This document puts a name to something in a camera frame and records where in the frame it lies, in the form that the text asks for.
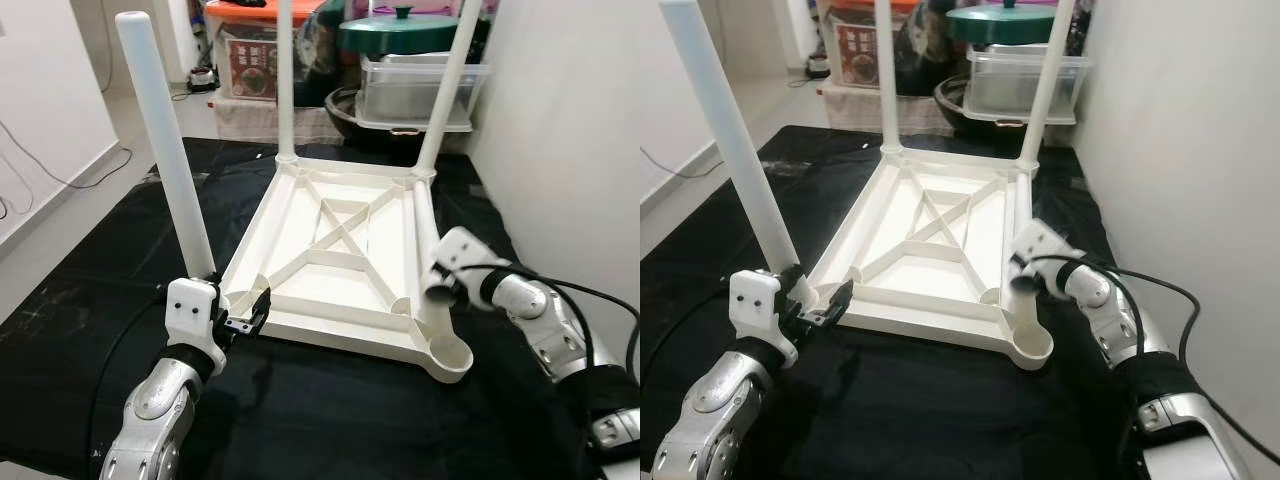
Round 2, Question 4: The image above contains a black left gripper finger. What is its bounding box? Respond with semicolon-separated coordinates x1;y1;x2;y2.
245;287;274;337
820;279;855;327

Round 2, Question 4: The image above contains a white plastic children table top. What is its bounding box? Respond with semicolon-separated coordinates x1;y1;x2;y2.
805;145;1055;372
215;155;475;385

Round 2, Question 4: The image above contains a black tablecloth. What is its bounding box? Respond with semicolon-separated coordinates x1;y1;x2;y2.
640;125;1280;480
0;135;640;480

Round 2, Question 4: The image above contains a white plastic tray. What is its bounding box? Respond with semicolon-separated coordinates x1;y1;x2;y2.
354;117;477;135

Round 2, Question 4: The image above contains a black wok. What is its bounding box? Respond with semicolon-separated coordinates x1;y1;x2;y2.
325;87;472;152
934;78;1077;142

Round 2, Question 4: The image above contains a clear plastic food container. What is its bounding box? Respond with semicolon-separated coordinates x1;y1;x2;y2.
357;55;492;132
964;45;1094;127

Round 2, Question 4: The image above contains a dark plastic bag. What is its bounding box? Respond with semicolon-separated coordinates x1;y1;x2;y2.
295;0;348;107
895;0;953;97

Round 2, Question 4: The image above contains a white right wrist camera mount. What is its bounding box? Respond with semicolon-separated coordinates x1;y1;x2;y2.
430;227;498;291
1010;219;1078;282

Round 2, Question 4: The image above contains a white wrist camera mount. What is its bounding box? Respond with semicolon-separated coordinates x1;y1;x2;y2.
1010;219;1078;282
430;227;498;291
728;268;802;367
165;278;230;367

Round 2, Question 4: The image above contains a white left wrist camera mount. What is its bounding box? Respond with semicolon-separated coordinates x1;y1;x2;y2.
165;278;230;367
728;268;802;367

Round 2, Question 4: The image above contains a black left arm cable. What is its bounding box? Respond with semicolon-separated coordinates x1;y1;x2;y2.
640;288;737;353
88;290;171;471

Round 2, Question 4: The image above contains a thin black cable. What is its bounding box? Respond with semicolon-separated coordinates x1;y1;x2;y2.
640;145;722;182
0;120;134;222

